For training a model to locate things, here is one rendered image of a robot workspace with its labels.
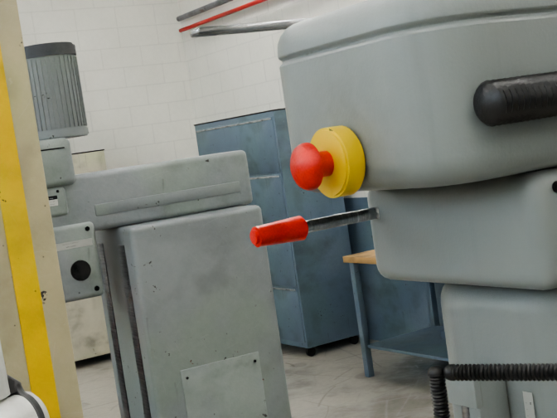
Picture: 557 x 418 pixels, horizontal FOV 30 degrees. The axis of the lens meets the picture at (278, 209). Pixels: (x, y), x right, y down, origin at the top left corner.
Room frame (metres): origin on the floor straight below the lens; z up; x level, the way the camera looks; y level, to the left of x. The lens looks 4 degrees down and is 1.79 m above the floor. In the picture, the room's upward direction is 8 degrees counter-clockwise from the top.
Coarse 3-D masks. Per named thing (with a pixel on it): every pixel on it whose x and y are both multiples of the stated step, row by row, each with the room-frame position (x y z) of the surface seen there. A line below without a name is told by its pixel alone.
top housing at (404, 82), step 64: (384, 0) 0.83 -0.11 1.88; (448, 0) 0.80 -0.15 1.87; (512, 0) 0.82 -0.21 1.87; (320, 64) 0.91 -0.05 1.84; (384, 64) 0.83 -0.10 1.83; (448, 64) 0.80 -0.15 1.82; (512, 64) 0.82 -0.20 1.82; (320, 128) 0.92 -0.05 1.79; (384, 128) 0.84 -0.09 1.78; (448, 128) 0.80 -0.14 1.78; (512, 128) 0.81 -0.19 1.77; (320, 192) 0.96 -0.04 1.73
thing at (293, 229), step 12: (300, 216) 0.97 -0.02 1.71; (324, 216) 0.99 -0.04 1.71; (336, 216) 1.00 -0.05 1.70; (348, 216) 1.00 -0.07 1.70; (360, 216) 1.01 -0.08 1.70; (372, 216) 1.02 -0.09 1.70; (252, 228) 0.96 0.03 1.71; (264, 228) 0.95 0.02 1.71; (276, 228) 0.96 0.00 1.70; (288, 228) 0.96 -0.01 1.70; (300, 228) 0.97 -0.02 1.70; (312, 228) 0.98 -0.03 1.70; (324, 228) 0.99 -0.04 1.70; (252, 240) 0.96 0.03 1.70; (264, 240) 0.95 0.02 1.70; (276, 240) 0.96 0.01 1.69; (288, 240) 0.96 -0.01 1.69; (300, 240) 0.97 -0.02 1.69
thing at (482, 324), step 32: (448, 288) 1.01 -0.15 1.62; (480, 288) 0.97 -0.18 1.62; (512, 288) 0.93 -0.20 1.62; (448, 320) 1.00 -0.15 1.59; (480, 320) 0.96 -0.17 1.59; (512, 320) 0.92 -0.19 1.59; (544, 320) 0.90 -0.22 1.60; (448, 352) 1.02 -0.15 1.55; (480, 352) 0.97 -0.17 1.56; (512, 352) 0.93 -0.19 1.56; (544, 352) 0.90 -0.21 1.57; (512, 384) 0.93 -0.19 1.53; (544, 384) 0.90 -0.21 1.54; (512, 416) 0.94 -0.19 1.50; (544, 416) 0.91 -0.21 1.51
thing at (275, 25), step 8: (240, 24) 0.98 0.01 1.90; (248, 24) 0.98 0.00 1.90; (256, 24) 0.98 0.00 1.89; (264, 24) 0.99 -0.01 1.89; (272, 24) 0.99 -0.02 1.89; (280, 24) 1.00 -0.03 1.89; (288, 24) 1.00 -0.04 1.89; (192, 32) 0.96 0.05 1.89; (200, 32) 0.95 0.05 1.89; (208, 32) 0.96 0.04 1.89; (216, 32) 0.96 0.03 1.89; (224, 32) 0.97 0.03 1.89; (232, 32) 0.98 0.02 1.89; (240, 32) 0.99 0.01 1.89; (248, 32) 1.00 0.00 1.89
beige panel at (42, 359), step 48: (0, 0) 2.51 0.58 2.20; (0, 48) 2.49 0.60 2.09; (0, 96) 2.48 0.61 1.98; (0, 144) 2.47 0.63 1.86; (0, 192) 2.46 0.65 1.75; (0, 240) 2.46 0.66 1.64; (48, 240) 2.52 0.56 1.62; (0, 288) 2.45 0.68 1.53; (48, 288) 2.51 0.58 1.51; (0, 336) 2.44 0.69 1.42; (48, 336) 2.50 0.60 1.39; (48, 384) 2.48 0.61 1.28
